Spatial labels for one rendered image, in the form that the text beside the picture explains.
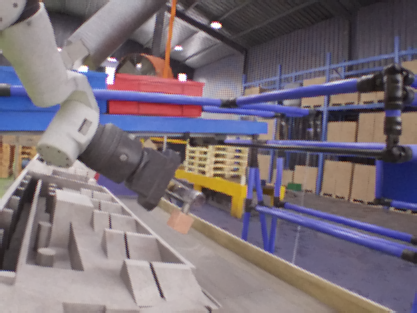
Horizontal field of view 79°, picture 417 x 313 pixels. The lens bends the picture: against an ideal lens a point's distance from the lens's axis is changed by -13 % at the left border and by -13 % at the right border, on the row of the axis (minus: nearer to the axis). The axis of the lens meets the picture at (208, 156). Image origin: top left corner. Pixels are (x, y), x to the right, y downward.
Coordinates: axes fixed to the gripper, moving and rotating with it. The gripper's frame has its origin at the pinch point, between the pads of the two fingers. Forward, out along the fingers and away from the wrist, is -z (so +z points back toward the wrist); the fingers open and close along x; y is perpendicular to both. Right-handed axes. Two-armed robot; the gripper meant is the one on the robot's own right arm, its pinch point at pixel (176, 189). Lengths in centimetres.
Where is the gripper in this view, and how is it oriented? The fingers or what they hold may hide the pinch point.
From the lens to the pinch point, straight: 57.2
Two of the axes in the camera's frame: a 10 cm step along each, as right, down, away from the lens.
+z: -7.4, -4.9, -4.7
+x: -4.5, 8.7, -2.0
